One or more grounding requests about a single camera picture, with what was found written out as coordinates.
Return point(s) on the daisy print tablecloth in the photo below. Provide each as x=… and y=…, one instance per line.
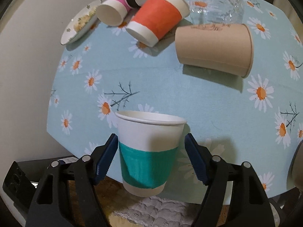
x=189, y=94

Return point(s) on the orange banded paper cup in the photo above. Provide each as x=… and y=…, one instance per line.
x=157, y=16

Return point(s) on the clear glass cup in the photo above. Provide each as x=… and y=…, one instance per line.
x=216, y=7

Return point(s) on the beige rounded object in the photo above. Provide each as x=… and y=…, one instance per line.
x=296, y=167

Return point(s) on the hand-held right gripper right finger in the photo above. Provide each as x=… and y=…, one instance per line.
x=196, y=159

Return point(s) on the grey textured mat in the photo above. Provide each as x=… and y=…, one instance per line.
x=153, y=211

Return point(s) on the teal banded paper cup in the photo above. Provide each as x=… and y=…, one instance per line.
x=148, y=153

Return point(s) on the floral ceramic plate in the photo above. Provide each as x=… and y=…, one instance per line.
x=79, y=22

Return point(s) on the plain brown paper cup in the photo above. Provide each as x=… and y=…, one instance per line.
x=213, y=47

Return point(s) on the black box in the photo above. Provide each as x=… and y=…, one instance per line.
x=17, y=177

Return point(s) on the pink banded paper cup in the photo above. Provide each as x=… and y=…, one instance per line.
x=114, y=8

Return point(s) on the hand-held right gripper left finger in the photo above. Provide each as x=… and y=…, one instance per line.
x=105, y=159

